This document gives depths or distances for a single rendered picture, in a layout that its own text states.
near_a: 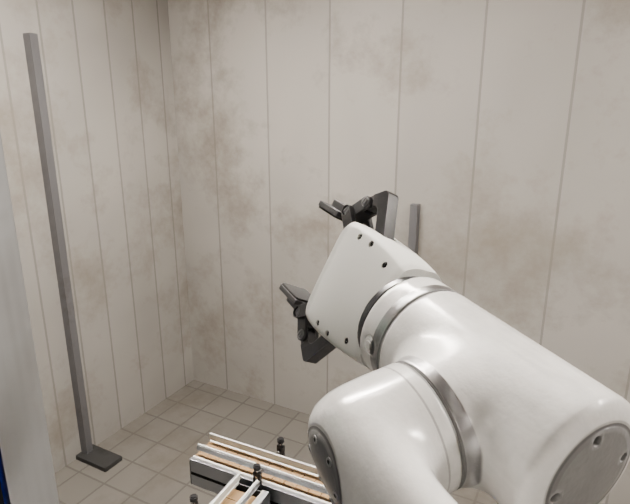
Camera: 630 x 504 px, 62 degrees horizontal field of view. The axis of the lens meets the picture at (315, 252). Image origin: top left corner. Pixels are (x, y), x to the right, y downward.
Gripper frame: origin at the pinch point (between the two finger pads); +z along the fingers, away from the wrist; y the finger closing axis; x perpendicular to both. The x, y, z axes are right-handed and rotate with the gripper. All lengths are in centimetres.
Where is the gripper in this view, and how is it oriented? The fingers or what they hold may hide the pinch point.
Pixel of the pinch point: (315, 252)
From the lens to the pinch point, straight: 52.2
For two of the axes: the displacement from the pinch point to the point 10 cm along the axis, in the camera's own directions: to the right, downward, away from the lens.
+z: -4.3, -3.5, 8.3
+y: 4.3, -8.9, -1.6
